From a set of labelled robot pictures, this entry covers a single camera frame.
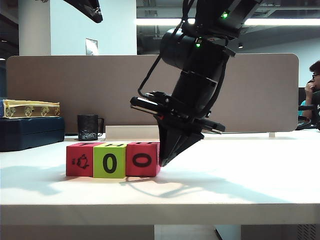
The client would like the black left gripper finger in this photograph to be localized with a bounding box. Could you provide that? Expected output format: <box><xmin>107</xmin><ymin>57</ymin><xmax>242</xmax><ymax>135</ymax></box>
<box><xmin>61</xmin><ymin>0</ymin><xmax>104</xmax><ymax>24</ymax></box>

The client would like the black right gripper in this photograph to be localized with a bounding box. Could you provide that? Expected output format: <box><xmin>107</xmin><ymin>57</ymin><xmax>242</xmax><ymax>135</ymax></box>
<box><xmin>129</xmin><ymin>91</ymin><xmax>226</xmax><ymax>168</ymax></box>

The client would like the red foam block with U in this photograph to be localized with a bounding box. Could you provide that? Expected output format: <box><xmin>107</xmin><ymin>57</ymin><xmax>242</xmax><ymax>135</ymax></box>
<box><xmin>124</xmin><ymin>141</ymin><xmax>161</xmax><ymax>178</ymax></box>

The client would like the lime green foam block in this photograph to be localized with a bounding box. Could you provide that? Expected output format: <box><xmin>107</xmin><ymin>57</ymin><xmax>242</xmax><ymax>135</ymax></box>
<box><xmin>92</xmin><ymin>142</ymin><xmax>128</xmax><ymax>179</ymax></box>

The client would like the red foam block with T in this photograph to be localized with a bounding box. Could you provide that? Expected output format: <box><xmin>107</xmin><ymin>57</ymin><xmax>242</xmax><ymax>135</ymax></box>
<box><xmin>66</xmin><ymin>142</ymin><xmax>95</xmax><ymax>178</ymax></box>

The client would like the white pillar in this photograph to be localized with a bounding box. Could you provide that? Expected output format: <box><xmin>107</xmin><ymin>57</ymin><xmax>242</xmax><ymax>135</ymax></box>
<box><xmin>17</xmin><ymin>0</ymin><xmax>52</xmax><ymax>56</ymax></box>

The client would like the brown desk divider panel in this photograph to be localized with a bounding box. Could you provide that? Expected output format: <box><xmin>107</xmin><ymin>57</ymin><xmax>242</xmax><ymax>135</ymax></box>
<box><xmin>6</xmin><ymin>53</ymin><xmax>300</xmax><ymax>133</ymax></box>

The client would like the black mug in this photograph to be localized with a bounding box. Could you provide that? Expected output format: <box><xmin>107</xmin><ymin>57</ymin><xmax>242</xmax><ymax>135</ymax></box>
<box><xmin>76</xmin><ymin>114</ymin><xmax>105</xmax><ymax>142</ymax></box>

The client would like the grey under-desk cabinet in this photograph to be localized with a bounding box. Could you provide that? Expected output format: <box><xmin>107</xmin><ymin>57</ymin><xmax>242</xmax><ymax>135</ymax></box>
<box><xmin>214</xmin><ymin>224</ymin><xmax>242</xmax><ymax>240</ymax></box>

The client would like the black office chair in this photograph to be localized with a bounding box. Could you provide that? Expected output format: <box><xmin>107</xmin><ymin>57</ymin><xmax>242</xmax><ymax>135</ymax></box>
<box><xmin>297</xmin><ymin>104</ymin><xmax>320</xmax><ymax>131</ymax></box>

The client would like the dark blue plastic case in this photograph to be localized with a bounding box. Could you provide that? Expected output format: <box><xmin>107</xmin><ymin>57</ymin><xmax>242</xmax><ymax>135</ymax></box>
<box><xmin>0</xmin><ymin>116</ymin><xmax>65</xmax><ymax>153</ymax></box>

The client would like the person with glasses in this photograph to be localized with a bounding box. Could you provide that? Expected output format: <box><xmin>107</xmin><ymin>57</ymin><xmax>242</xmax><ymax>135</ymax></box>
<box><xmin>298</xmin><ymin>59</ymin><xmax>320</xmax><ymax>126</ymax></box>

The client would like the perforated grey panel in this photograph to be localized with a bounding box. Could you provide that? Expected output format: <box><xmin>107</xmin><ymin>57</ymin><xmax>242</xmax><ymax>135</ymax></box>
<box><xmin>296</xmin><ymin>223</ymin><xmax>320</xmax><ymax>240</ymax></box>

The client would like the grey wall plate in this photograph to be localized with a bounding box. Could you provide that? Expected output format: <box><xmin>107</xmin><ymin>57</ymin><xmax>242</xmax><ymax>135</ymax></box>
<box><xmin>84</xmin><ymin>37</ymin><xmax>99</xmax><ymax>56</ymax></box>

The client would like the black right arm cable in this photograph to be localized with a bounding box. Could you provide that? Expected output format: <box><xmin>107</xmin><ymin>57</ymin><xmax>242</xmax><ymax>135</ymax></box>
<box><xmin>137</xmin><ymin>53</ymin><xmax>162</xmax><ymax>100</ymax></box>

